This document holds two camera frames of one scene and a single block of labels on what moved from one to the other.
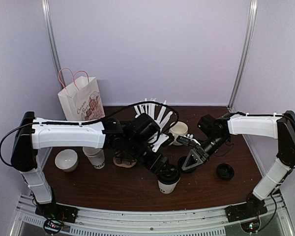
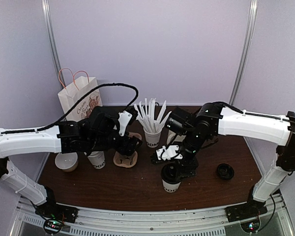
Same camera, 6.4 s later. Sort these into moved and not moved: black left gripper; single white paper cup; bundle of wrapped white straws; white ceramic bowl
Moved: black left gripper; single white paper cup
Not moved: bundle of wrapped white straws; white ceramic bowl
